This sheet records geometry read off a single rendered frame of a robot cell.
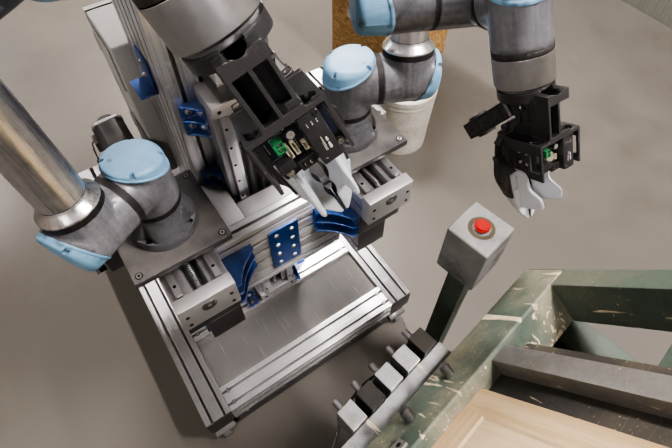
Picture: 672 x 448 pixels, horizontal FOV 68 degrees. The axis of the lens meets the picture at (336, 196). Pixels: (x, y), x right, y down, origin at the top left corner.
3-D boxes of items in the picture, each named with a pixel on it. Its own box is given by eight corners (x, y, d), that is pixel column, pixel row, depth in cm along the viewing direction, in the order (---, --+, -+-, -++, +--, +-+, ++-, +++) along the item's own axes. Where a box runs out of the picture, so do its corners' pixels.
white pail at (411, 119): (405, 107, 281) (416, 36, 243) (441, 140, 266) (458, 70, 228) (359, 130, 270) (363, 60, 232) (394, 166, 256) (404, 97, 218)
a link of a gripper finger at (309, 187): (334, 253, 47) (284, 187, 41) (314, 218, 51) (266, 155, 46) (362, 234, 47) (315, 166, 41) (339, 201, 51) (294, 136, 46)
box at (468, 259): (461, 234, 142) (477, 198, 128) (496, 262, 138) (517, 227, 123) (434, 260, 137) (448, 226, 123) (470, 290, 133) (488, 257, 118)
